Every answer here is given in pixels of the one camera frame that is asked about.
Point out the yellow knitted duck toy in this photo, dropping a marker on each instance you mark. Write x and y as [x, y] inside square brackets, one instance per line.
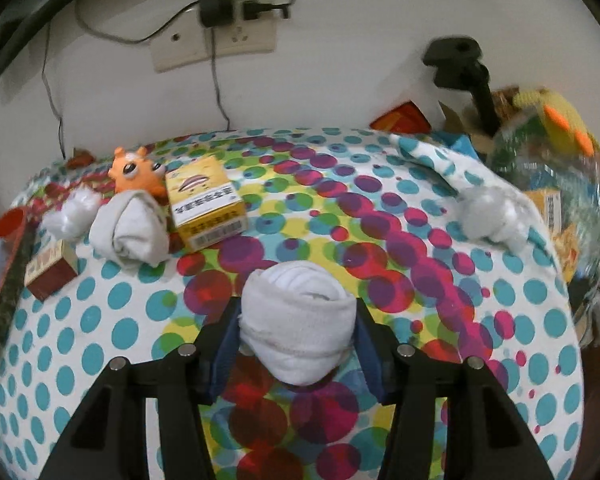
[560, 120]

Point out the small orange red wrapper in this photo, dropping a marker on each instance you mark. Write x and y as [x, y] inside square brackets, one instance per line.
[80, 157]

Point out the yellow printed box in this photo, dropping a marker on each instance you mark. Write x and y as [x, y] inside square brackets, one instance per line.
[555, 210]

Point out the polka dot tablecloth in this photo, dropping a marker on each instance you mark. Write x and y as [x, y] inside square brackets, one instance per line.
[430, 285]

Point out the blue plastic bag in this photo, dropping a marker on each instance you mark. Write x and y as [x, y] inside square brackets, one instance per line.
[462, 145]

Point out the black clamp stand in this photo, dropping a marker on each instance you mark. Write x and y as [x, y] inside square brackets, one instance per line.
[450, 57]

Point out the black angled plug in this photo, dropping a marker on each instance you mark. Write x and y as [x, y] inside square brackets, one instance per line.
[252, 10]

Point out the white wall socket plate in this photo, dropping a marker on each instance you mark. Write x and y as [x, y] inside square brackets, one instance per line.
[180, 50]

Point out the dark red small box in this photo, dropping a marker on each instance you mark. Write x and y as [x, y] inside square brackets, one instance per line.
[50, 272]

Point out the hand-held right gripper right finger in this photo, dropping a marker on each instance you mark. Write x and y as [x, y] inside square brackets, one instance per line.
[372, 360]

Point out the red round tray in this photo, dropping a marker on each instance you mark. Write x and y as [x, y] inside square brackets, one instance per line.
[10, 300]

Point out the black power adapter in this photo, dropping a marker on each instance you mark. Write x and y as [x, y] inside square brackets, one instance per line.
[217, 0]

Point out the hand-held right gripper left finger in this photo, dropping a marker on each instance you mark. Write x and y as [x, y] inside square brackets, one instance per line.
[220, 360]

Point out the yellow medicine box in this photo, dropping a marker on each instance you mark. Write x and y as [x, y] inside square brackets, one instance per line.
[205, 205]

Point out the red packet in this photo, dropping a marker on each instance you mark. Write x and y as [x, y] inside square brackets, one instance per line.
[400, 119]

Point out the white plastic bag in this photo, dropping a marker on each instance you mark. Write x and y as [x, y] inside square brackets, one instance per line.
[72, 215]
[490, 212]

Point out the white sock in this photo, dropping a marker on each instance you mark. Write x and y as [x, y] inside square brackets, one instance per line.
[130, 235]
[300, 320]

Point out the open cardboard carton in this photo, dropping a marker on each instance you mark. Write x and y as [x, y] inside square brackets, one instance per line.
[455, 117]

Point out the black curved television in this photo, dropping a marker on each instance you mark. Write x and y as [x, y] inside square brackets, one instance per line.
[10, 10]

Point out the orange toy figure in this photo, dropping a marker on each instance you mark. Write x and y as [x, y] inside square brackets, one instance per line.
[132, 172]

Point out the clear plastic bag of goods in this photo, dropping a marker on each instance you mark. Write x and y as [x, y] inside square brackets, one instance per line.
[530, 160]

